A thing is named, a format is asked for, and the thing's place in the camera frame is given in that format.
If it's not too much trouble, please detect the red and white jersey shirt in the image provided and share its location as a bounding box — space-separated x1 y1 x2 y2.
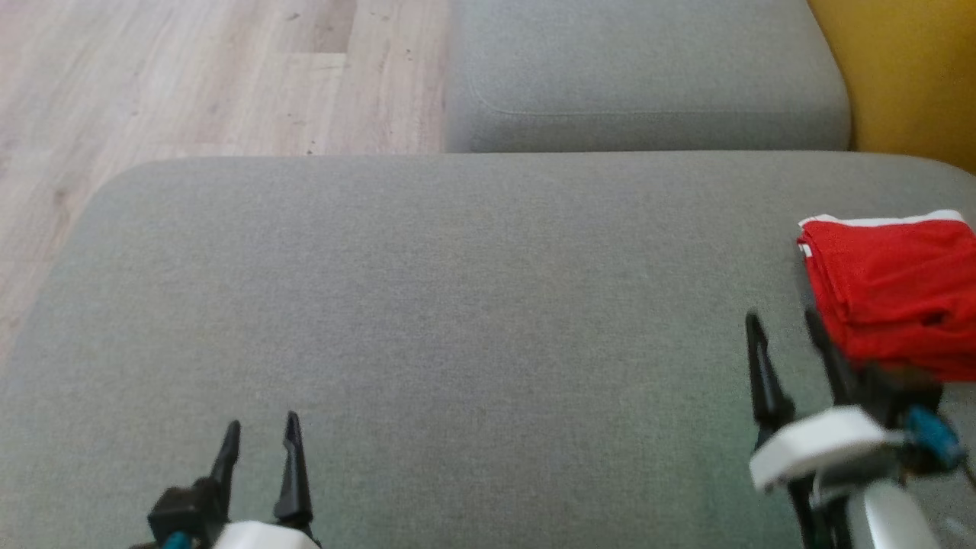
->
796 209 976 383

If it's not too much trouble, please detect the large grey sofa seat cushion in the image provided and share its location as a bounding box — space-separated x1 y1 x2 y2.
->
0 150 976 549

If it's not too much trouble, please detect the small grey sofa seat cushion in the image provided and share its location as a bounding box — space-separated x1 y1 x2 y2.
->
444 0 853 154

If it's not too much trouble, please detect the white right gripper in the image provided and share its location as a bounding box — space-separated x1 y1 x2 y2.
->
744 308 909 493

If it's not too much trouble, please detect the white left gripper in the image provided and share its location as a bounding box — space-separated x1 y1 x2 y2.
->
209 411 322 549

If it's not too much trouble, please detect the yellow sofa backrest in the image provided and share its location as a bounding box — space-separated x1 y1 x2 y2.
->
806 0 976 175

